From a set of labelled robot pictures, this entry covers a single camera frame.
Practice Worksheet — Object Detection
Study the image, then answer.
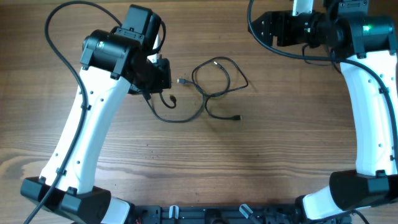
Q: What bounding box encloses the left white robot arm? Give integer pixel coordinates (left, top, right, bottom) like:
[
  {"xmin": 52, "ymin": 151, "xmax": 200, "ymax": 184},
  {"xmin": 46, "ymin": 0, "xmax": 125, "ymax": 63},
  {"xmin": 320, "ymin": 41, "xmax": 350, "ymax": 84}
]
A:
[{"xmin": 21, "ymin": 5, "xmax": 171, "ymax": 223}]

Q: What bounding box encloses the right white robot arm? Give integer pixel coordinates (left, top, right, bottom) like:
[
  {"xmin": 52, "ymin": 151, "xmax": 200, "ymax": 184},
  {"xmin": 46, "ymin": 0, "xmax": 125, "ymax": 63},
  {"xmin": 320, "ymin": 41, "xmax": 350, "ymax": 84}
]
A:
[{"xmin": 248, "ymin": 1, "xmax": 397, "ymax": 223}]

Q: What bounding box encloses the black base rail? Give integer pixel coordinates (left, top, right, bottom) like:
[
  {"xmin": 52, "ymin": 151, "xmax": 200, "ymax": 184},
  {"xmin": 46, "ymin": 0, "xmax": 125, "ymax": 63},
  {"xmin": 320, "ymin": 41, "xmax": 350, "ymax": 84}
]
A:
[{"xmin": 133, "ymin": 204, "xmax": 352, "ymax": 224}]

